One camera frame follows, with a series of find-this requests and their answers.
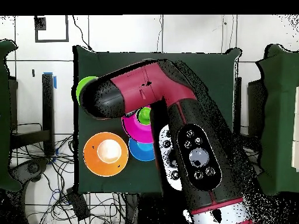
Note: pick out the green cup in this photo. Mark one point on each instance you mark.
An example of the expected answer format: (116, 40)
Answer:
(144, 114)

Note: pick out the large pink bowl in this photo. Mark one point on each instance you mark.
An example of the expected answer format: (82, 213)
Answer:
(133, 130)

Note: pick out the light blue bowl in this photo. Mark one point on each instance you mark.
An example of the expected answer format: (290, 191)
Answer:
(142, 152)

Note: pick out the large orange bowl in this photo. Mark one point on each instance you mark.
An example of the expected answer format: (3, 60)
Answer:
(93, 158)

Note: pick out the light green bowl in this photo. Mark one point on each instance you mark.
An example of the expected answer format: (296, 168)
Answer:
(81, 85)

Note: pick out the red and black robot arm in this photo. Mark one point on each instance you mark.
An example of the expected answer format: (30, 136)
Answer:
(149, 86)

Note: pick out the dark green tablecloth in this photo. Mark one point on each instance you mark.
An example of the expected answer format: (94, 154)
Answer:
(105, 65)

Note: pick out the black power strip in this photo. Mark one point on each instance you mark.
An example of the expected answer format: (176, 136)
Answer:
(78, 204)

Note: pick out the green-clothed side table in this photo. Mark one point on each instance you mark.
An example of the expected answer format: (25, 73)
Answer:
(280, 116)
(4, 163)

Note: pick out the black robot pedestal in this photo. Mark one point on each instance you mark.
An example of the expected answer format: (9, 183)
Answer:
(147, 210)

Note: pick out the black stand frame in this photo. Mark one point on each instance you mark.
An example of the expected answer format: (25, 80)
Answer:
(48, 105)
(237, 93)

